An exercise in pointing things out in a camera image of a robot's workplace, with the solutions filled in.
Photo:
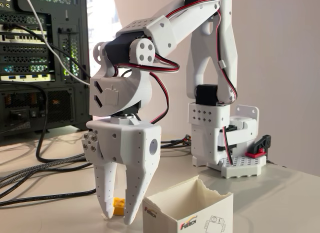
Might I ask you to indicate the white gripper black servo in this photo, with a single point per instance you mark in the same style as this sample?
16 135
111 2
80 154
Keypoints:
127 143

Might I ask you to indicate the yellow lego brick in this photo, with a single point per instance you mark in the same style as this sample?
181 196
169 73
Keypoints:
119 205

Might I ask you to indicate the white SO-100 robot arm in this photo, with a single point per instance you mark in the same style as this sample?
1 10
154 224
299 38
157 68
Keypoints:
180 28

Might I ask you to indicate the white Feetech cardboard box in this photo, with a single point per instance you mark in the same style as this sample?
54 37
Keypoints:
200 218

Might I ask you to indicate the black and red table clamp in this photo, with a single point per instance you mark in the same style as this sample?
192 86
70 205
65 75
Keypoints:
260 145

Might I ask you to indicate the black computer tower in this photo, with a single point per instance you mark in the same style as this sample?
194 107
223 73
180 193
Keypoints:
25 55

